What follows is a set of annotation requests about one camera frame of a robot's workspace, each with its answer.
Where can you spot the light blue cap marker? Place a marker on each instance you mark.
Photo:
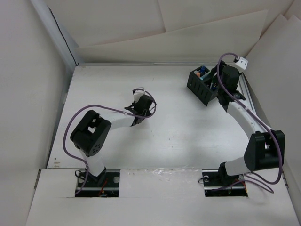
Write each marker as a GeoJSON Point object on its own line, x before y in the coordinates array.
{"type": "Point", "coordinates": [205, 76]}

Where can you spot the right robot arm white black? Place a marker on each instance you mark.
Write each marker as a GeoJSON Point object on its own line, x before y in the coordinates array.
{"type": "Point", "coordinates": [266, 147]}

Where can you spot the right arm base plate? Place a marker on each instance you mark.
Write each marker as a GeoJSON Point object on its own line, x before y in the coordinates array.
{"type": "Point", "coordinates": [216, 185]}

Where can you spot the black two-compartment pen holder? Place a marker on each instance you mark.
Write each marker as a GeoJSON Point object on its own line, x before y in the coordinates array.
{"type": "Point", "coordinates": [205, 90]}

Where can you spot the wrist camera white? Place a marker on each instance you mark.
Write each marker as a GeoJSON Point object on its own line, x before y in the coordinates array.
{"type": "Point", "coordinates": [241, 64]}
{"type": "Point", "coordinates": [137, 93]}

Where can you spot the blue cap clear marker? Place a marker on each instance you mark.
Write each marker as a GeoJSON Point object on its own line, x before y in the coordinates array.
{"type": "Point", "coordinates": [202, 69]}

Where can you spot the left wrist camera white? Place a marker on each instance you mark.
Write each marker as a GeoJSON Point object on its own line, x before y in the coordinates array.
{"type": "Point", "coordinates": [137, 93]}

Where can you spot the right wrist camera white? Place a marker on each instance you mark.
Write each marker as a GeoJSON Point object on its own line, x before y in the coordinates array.
{"type": "Point", "coordinates": [241, 64]}

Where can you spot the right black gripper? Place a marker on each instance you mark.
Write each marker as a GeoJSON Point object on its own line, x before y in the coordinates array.
{"type": "Point", "coordinates": [222, 65]}

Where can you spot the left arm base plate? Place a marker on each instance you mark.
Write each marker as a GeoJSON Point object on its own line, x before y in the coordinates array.
{"type": "Point", "coordinates": [104, 186]}

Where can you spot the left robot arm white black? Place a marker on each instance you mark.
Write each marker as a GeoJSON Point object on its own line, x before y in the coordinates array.
{"type": "Point", "coordinates": [92, 130]}

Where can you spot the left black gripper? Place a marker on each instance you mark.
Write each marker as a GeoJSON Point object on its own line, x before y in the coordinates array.
{"type": "Point", "coordinates": [147, 113]}

